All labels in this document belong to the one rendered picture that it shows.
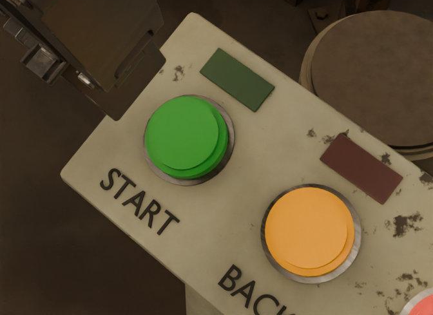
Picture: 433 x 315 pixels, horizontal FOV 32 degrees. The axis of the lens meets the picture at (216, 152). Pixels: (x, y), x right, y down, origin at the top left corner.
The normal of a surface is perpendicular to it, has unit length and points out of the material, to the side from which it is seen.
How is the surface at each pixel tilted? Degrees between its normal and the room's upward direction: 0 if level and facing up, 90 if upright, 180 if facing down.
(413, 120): 0
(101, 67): 103
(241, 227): 20
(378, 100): 0
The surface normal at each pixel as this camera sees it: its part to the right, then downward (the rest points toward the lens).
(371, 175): -0.20, -0.24
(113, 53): 0.78, 0.62
